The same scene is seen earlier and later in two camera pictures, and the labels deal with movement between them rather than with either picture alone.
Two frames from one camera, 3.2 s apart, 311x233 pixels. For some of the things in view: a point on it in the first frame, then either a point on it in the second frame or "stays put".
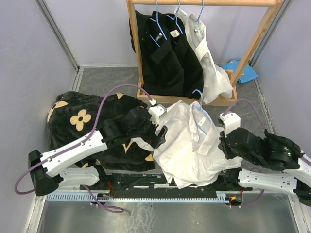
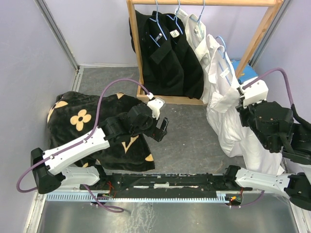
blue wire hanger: x=201 y=108 → x=225 y=56
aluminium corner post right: x=281 y=12 stays put
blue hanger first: x=159 y=25 stays put
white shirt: x=194 y=156 → x=234 y=136
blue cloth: x=248 y=73 stays put
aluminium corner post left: x=43 y=7 stays put
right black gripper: x=223 y=146 → x=241 y=110
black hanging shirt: x=163 y=62 stays put
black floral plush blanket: x=74 y=114 stays put
